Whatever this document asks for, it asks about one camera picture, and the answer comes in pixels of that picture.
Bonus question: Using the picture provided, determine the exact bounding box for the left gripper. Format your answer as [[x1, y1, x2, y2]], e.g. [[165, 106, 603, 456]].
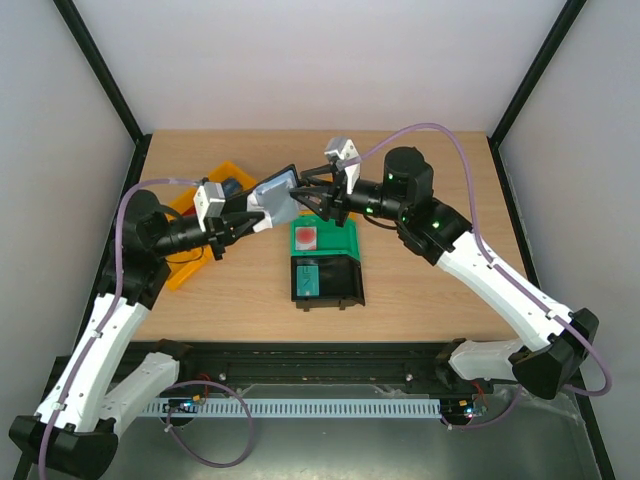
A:
[[153, 203, 265, 262]]

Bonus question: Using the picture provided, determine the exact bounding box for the black storage bin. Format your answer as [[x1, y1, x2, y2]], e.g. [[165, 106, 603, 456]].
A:
[[290, 255, 366, 312]]

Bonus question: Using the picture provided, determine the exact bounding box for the black aluminium frame rail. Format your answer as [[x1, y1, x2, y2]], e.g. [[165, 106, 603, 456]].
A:
[[49, 341, 581, 396]]

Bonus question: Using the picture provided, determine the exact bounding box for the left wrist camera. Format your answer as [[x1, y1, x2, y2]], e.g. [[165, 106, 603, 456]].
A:
[[193, 181, 226, 231]]

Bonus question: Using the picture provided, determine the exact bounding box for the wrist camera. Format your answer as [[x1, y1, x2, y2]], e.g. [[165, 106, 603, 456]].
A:
[[324, 136, 361, 195], [193, 181, 226, 231]]

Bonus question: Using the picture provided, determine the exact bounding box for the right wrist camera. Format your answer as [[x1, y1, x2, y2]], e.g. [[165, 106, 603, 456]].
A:
[[324, 136, 361, 195]]

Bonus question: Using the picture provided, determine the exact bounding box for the black frame post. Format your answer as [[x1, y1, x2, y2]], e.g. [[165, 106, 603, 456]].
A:
[[488, 0, 588, 147], [52, 0, 151, 146]]

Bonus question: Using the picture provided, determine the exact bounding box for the teal card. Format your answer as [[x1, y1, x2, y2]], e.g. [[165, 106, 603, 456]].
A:
[[295, 265, 320, 297]]

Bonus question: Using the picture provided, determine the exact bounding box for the green storage bin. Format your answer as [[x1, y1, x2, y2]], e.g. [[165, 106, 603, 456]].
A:
[[290, 211, 361, 261]]

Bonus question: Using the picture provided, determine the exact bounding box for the left black frame post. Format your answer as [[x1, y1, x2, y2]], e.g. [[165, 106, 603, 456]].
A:
[[52, 0, 151, 146]]

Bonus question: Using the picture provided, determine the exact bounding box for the grey slotted cable duct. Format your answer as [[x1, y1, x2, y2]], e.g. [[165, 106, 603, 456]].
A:
[[139, 398, 441, 419]]

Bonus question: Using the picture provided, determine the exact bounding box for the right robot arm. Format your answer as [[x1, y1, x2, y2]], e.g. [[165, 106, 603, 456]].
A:
[[291, 147, 599, 400]]

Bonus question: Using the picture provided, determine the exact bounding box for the long yellow divided tray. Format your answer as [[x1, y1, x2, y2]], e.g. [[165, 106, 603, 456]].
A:
[[166, 161, 257, 291]]

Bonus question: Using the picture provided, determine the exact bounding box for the red circle card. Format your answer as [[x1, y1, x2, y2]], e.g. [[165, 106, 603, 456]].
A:
[[294, 226, 318, 252]]

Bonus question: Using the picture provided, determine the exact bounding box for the right black frame post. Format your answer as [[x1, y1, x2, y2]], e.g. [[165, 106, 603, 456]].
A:
[[488, 0, 588, 147]]

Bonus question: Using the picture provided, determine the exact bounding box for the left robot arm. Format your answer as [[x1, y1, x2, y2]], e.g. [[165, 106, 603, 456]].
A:
[[9, 182, 269, 479]]

